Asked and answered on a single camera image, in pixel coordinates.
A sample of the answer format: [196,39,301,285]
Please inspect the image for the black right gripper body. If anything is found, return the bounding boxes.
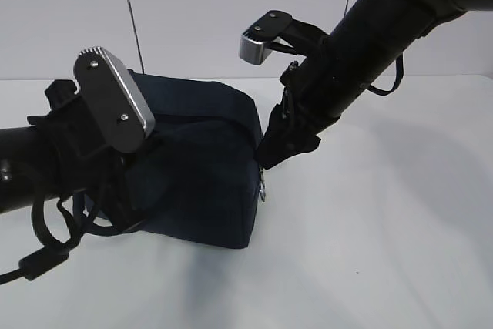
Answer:
[280,61,341,152]

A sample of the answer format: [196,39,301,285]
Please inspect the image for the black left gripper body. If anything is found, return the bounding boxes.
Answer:
[29,79,163,230]

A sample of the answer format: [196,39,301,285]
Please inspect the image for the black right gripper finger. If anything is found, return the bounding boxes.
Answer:
[257,104,304,170]

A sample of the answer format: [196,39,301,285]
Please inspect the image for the silver zipper pull ring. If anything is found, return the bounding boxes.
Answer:
[260,169,270,203]

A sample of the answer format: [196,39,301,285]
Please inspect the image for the dark navy fabric lunch bag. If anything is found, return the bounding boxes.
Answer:
[125,72,262,249]

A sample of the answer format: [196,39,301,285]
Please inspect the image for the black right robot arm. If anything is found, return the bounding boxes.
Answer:
[247,0,492,169]

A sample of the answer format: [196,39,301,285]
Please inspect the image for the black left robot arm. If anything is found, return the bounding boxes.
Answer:
[1,79,149,232]

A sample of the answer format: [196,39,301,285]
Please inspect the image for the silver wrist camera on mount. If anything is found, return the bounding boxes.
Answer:
[238,8,328,66]

